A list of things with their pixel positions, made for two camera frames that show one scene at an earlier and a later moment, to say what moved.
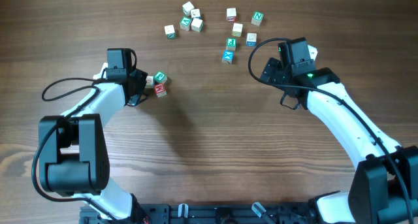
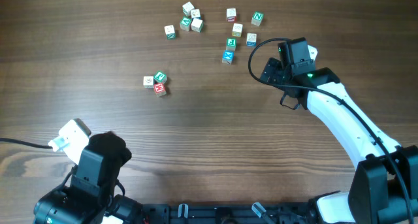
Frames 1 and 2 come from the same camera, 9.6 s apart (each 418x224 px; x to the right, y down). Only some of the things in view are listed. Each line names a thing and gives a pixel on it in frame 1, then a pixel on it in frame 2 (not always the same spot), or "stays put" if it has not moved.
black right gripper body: x=280 y=74 stays put
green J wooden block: x=160 y=77 stays put
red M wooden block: x=159 y=90 stays put
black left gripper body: x=140 y=85 -> x=109 y=147
